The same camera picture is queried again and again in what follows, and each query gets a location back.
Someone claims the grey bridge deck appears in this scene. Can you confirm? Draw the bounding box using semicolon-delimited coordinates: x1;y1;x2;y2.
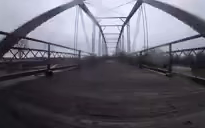
0;58;205;128

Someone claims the dark metal railing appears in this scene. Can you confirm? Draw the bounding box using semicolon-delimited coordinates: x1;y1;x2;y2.
123;33;205;76
0;28;91;76

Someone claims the raised deck edge kerb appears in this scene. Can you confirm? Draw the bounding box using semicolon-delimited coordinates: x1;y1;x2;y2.
139;64;205;86
0;64;80;84

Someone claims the row of dark trees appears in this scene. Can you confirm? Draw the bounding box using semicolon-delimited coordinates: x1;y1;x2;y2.
176;53;205;72

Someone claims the steel truss bridge frame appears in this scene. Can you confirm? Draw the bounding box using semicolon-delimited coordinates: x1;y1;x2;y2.
0;0;205;68

